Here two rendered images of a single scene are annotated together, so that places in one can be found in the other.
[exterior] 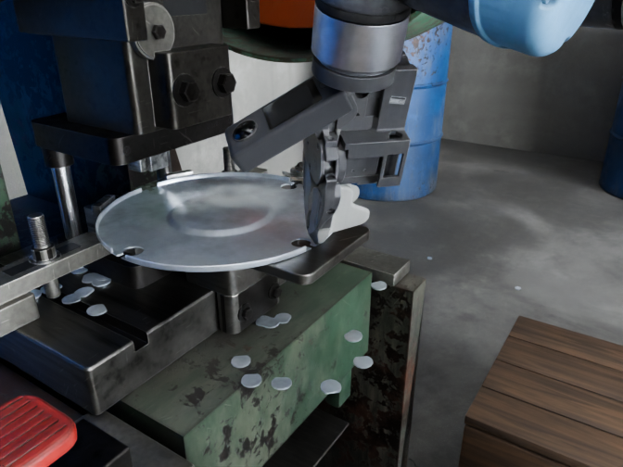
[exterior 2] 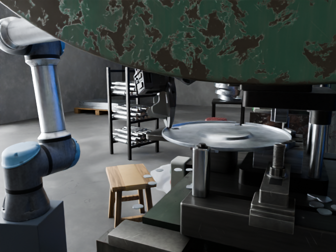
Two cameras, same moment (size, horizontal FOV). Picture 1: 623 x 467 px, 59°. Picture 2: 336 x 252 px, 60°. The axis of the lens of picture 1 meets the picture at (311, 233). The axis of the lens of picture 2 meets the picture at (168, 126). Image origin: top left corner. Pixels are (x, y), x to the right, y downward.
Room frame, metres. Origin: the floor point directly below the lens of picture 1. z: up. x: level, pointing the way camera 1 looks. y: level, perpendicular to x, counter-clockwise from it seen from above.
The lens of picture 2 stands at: (1.25, -0.13, 0.93)
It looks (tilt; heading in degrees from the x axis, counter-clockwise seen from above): 11 degrees down; 170
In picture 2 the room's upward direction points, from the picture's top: straight up
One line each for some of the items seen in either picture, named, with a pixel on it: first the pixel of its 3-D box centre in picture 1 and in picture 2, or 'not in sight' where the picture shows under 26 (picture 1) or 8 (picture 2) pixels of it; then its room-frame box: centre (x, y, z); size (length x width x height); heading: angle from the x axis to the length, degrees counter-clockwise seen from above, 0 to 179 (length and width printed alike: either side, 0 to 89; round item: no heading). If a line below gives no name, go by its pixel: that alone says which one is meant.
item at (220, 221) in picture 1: (221, 212); (224, 133); (0.62, 0.11, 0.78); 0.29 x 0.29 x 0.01
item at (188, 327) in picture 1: (159, 264); (278, 185); (0.69, 0.22, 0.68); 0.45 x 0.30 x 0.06; 147
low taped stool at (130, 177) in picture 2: not in sight; (130, 200); (-0.38, -0.08, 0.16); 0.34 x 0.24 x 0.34; 7
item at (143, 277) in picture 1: (153, 234); (282, 166); (0.69, 0.22, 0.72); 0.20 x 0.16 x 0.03; 147
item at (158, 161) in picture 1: (149, 153); (279, 112); (0.68, 0.21, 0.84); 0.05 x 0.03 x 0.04; 147
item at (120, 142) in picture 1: (140, 134); (287, 102); (0.69, 0.22, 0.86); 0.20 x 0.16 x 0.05; 147
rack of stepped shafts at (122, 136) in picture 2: not in sight; (133, 111); (-1.95, 0.03, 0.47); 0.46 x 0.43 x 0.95; 37
